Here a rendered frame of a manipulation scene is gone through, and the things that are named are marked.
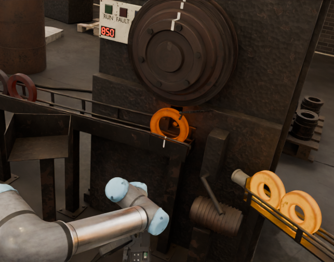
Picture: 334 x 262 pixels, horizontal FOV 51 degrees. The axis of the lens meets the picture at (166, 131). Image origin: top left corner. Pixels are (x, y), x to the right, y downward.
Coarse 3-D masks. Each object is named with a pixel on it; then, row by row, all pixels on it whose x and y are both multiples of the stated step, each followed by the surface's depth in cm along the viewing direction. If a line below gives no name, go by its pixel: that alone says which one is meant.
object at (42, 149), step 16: (16, 128) 167; (32, 128) 168; (48, 128) 170; (64, 128) 172; (16, 144) 164; (32, 144) 165; (48, 144) 165; (64, 144) 166; (16, 160) 153; (48, 160) 164; (48, 176) 168; (48, 192) 172; (48, 208) 177
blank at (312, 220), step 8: (288, 192) 125; (296, 192) 122; (304, 192) 122; (280, 200) 129; (288, 200) 125; (296, 200) 122; (304, 200) 119; (312, 200) 119; (280, 208) 129; (288, 208) 126; (304, 208) 120; (312, 208) 117; (288, 216) 126; (296, 216) 127; (312, 216) 117; (320, 216) 118; (304, 224) 121; (312, 224) 118; (320, 224) 118; (312, 232) 119
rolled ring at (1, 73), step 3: (0, 69) 197; (0, 72) 195; (3, 72) 196; (0, 75) 195; (3, 75) 195; (6, 75) 197; (0, 78) 196; (3, 78) 195; (6, 78) 196; (3, 81) 195; (6, 81) 196; (3, 84) 196; (6, 84) 196; (3, 87) 198; (6, 87) 196; (3, 90) 198; (6, 90) 197; (0, 93) 205; (3, 93) 199; (6, 93) 198
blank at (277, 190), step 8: (256, 176) 138; (264, 176) 134; (272, 176) 131; (256, 184) 138; (272, 184) 131; (280, 184) 130; (256, 192) 139; (264, 192) 139; (272, 192) 132; (280, 192) 129; (264, 200) 136; (272, 200) 132
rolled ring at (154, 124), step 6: (168, 108) 160; (156, 114) 161; (162, 114) 160; (168, 114) 158; (174, 114) 157; (156, 120) 162; (180, 120) 157; (186, 120) 159; (150, 126) 165; (156, 126) 164; (180, 126) 158; (186, 126) 158; (156, 132) 165; (180, 132) 159; (186, 132) 158; (174, 138) 165; (180, 138) 161
